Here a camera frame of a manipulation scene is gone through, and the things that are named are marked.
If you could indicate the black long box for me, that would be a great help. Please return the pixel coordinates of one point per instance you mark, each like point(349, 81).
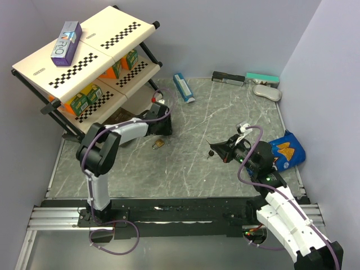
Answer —
point(236, 80)

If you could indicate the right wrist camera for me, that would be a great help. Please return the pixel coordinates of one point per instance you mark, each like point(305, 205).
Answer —
point(243, 130)

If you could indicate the green scrub daddy box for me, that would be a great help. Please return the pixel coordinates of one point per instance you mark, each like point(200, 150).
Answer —
point(92, 92)
point(77, 104)

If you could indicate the teal white box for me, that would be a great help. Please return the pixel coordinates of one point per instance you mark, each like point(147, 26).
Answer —
point(267, 80)

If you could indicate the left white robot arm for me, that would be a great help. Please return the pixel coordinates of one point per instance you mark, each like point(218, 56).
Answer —
point(98, 150)

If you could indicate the brown paper package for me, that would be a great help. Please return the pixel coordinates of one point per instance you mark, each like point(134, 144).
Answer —
point(121, 115)

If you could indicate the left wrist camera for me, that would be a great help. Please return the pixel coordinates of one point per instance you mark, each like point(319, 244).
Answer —
point(158, 99)

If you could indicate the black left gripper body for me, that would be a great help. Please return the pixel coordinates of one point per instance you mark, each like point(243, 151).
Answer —
point(165, 126)

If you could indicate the orange green box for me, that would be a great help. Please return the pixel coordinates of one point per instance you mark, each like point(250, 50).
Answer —
point(129, 60)
point(113, 72)

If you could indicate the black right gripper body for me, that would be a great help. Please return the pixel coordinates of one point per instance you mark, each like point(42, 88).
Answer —
point(239, 152)

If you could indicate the blue long box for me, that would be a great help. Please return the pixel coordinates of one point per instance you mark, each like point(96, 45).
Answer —
point(183, 88)

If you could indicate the purple silver box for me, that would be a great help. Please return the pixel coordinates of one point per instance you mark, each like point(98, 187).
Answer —
point(66, 44)

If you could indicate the blue chips bag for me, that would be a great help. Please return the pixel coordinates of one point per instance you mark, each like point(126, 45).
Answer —
point(287, 151)

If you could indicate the green Scrub Daddy box front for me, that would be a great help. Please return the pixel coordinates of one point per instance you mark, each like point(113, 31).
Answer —
point(77, 104)

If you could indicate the beige checkered shelf rack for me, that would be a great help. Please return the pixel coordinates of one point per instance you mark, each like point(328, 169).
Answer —
point(107, 37)

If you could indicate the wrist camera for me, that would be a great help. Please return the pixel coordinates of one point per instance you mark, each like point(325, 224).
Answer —
point(158, 99)
point(243, 130)

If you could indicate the small black key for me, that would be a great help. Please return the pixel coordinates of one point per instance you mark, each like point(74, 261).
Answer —
point(209, 154)

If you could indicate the brass padlock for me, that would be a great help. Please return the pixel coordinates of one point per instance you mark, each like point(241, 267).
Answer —
point(158, 143)

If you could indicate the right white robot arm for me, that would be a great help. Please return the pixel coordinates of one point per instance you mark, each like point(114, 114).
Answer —
point(277, 209)

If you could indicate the grey oval case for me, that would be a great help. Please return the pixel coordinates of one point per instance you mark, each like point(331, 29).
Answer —
point(270, 93)

